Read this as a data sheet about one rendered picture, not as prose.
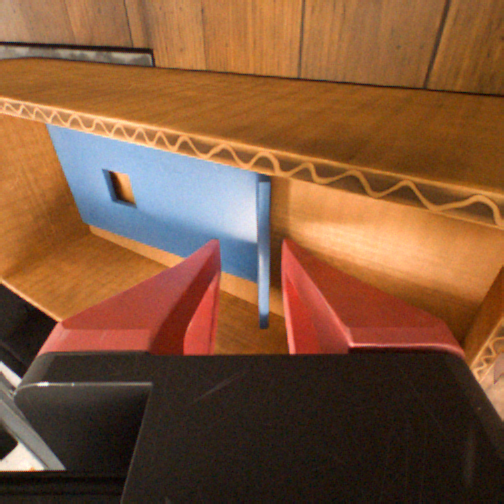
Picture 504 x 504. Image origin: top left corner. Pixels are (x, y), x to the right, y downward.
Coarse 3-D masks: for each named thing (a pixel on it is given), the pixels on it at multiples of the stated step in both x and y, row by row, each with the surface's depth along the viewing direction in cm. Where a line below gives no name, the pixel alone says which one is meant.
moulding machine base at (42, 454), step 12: (0, 372) 514; (0, 384) 496; (0, 396) 484; (0, 408) 470; (12, 408) 471; (0, 420) 456; (12, 420) 458; (24, 420) 459; (12, 432) 445; (24, 432) 446; (36, 432) 447; (24, 444) 434; (36, 444) 435; (36, 456) 423; (48, 456) 425; (48, 468) 413; (60, 468) 415
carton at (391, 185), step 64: (0, 64) 15; (64, 64) 15; (128, 64) 15; (0, 128) 18; (128, 128) 7; (192, 128) 6; (256, 128) 6; (320, 128) 6; (384, 128) 6; (448, 128) 6; (0, 192) 19; (64, 192) 22; (128, 192) 19; (320, 192) 13; (384, 192) 5; (448, 192) 4; (0, 256) 20; (64, 256) 22; (128, 256) 22; (320, 256) 14; (384, 256) 13; (448, 256) 11; (256, 320) 17; (448, 320) 12
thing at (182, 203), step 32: (64, 128) 18; (64, 160) 19; (96, 160) 18; (128, 160) 17; (160, 160) 15; (192, 160) 14; (96, 192) 20; (160, 192) 17; (192, 192) 16; (224, 192) 15; (256, 192) 13; (96, 224) 21; (128, 224) 20; (160, 224) 18; (192, 224) 17; (224, 224) 16; (256, 224) 15; (224, 256) 17; (256, 256) 16
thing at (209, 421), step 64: (192, 256) 10; (64, 320) 6; (128, 320) 6; (192, 320) 11; (64, 384) 5; (128, 384) 5; (192, 384) 5; (256, 384) 5; (320, 384) 5; (384, 384) 5; (448, 384) 5; (64, 448) 6; (128, 448) 6; (192, 448) 4; (256, 448) 4; (320, 448) 4; (384, 448) 4; (448, 448) 4
